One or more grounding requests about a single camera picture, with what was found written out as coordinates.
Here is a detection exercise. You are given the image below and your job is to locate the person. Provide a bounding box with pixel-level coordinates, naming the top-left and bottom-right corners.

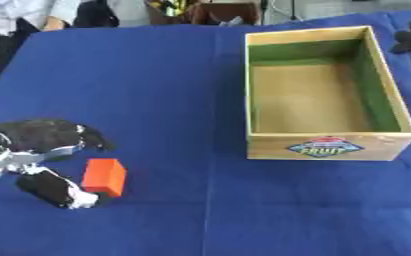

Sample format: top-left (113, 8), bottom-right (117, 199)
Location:
top-left (0, 0), bottom-right (83, 85)

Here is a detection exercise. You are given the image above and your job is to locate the brown chair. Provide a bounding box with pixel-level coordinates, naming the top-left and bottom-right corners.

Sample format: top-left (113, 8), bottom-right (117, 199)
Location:
top-left (185, 1), bottom-right (261, 26)

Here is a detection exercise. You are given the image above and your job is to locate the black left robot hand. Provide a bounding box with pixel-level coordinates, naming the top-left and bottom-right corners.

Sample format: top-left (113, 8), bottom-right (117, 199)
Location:
top-left (0, 118), bottom-right (116, 210)

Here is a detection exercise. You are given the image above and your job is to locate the tan cardboard box green inside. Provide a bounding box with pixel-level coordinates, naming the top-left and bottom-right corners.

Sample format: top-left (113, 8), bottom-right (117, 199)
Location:
top-left (243, 25), bottom-right (411, 162)

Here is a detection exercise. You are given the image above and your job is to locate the orange rectangular block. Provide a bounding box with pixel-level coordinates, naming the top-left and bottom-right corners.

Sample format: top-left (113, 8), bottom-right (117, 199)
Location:
top-left (79, 157), bottom-right (128, 198)

